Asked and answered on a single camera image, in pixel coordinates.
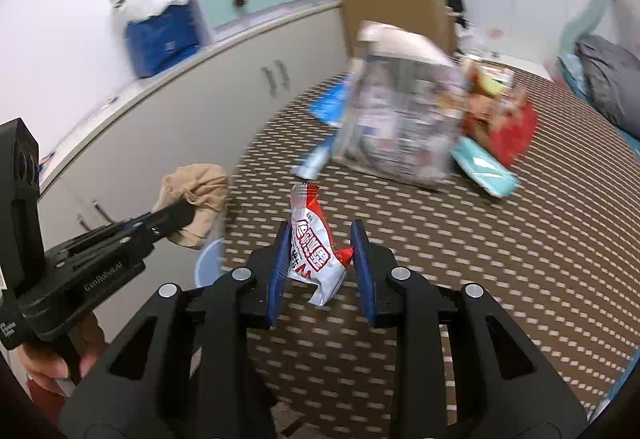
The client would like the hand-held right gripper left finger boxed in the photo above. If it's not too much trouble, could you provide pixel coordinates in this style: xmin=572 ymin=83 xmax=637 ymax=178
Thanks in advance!
xmin=59 ymin=220 xmax=293 ymax=439

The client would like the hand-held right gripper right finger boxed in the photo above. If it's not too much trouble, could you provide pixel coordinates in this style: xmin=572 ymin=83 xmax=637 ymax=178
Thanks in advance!
xmin=350 ymin=219 xmax=588 ymax=439

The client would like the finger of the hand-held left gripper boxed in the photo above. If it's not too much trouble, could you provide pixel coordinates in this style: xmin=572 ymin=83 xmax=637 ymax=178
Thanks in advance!
xmin=47 ymin=202 xmax=197 ymax=270

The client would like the red white snack packet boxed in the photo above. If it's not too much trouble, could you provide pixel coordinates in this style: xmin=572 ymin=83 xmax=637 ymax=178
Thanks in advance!
xmin=287 ymin=184 xmax=353 ymax=307

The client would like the beige cloth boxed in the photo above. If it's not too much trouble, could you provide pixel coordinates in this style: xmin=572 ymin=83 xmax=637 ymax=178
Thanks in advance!
xmin=151 ymin=163 xmax=231 ymax=251

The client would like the light blue trash bin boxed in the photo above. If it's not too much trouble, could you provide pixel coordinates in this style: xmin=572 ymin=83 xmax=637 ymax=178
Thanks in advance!
xmin=194 ymin=238 xmax=226 ymax=290

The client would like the person's left hand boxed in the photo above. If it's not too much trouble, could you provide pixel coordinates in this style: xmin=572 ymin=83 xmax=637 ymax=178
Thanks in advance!
xmin=17 ymin=311 xmax=108 ymax=395

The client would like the silver wrapper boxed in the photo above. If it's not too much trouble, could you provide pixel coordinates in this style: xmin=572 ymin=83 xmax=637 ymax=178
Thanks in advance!
xmin=292 ymin=139 xmax=341 ymax=180

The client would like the grey white cabinet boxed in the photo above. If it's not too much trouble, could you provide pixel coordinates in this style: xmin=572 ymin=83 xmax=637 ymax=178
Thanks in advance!
xmin=35 ymin=0 xmax=351 ymax=290

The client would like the brown dotted tablecloth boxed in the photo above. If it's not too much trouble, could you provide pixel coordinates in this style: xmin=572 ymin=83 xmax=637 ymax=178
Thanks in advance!
xmin=220 ymin=64 xmax=640 ymax=439

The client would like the clear printed plastic bag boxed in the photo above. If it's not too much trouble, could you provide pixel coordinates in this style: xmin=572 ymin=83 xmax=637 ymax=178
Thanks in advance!
xmin=332 ymin=22 xmax=468 ymax=192

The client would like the teal packet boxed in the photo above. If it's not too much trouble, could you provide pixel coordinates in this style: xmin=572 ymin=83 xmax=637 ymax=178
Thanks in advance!
xmin=450 ymin=136 xmax=520 ymax=200

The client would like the blue packet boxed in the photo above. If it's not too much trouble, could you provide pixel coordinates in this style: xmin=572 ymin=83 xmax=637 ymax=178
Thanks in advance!
xmin=307 ymin=74 xmax=358 ymax=127

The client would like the blue bag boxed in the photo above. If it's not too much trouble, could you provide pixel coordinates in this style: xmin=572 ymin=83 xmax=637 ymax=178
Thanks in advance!
xmin=125 ymin=2 xmax=206 ymax=80

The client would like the cardboard box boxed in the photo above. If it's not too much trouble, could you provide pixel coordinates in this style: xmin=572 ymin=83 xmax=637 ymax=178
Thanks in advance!
xmin=339 ymin=0 xmax=458 ymax=65

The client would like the blue bed sheet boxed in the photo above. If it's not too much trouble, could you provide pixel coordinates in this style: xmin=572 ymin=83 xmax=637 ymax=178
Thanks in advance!
xmin=556 ymin=53 xmax=596 ymax=105

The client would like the grey blanket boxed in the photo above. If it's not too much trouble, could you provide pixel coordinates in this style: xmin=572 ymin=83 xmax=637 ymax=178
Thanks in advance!
xmin=575 ymin=35 xmax=640 ymax=140

